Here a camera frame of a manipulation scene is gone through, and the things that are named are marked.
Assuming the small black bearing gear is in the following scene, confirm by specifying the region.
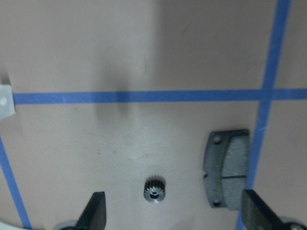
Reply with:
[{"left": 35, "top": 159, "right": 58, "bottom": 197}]
[{"left": 143, "top": 175, "right": 166, "bottom": 204}]

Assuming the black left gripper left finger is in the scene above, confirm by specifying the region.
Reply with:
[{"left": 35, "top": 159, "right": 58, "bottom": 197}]
[{"left": 75, "top": 192, "right": 106, "bottom": 230}]

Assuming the white curved plastic part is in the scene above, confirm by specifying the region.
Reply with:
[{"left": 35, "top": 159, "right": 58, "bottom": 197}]
[{"left": 0, "top": 82, "right": 16, "bottom": 120}]

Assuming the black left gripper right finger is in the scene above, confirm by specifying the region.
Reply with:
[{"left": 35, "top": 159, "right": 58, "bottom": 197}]
[{"left": 241, "top": 190, "right": 288, "bottom": 230}]

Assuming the grey brake pad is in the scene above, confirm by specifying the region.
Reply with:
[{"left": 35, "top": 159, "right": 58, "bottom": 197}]
[{"left": 203, "top": 129, "right": 250, "bottom": 211}]

